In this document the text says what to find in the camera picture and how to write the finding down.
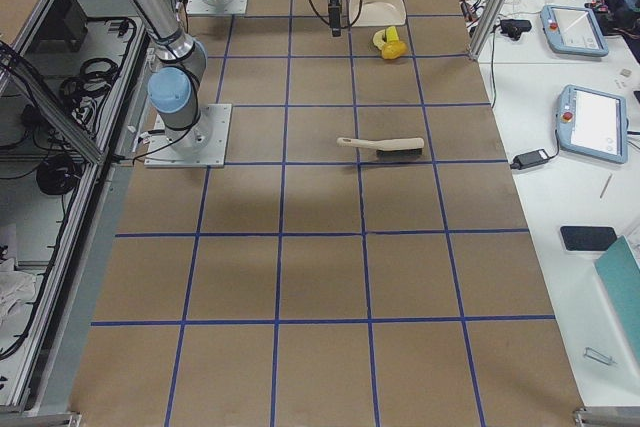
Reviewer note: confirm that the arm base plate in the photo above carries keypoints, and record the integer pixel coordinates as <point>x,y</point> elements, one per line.
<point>216,8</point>
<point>204,145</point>

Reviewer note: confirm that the black webcam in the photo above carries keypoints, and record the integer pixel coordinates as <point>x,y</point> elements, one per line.
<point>514,28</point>

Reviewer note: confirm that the teach pendant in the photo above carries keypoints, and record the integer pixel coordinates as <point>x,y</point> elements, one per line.
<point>592,123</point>
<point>573,31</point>

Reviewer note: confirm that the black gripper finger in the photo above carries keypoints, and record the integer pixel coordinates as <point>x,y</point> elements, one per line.
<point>335,29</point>

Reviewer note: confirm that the teal folder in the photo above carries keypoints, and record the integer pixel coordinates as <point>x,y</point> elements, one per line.
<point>618,270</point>

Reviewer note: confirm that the near teach pendant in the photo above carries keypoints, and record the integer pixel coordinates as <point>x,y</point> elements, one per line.
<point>592,123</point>

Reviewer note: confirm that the beige hand brush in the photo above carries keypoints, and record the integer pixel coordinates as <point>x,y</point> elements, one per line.
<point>400,148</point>

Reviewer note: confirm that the aluminium frame post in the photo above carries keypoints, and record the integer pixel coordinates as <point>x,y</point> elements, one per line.
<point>492,2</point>

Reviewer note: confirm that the cream ring-shaped scrap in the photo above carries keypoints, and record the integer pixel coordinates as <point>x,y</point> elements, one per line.
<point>379,39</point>

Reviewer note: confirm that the beige dustpan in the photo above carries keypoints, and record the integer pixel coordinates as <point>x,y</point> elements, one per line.
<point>376,13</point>

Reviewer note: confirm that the white crumpled cloth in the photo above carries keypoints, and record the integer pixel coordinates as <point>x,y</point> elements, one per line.
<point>18,290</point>

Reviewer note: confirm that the far teach pendant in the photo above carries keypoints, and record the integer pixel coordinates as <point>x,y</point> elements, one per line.
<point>573,31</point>

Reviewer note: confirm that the black power adapter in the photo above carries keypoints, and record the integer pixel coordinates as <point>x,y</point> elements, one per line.
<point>530,159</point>

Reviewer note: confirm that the yellow toy potato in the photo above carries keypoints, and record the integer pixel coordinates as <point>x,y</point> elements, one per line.
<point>393,50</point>

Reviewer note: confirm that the black smartphone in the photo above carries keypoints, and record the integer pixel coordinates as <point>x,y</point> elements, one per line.
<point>587,238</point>

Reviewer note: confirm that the yellow green sponge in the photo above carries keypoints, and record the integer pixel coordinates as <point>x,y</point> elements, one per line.
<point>390,34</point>

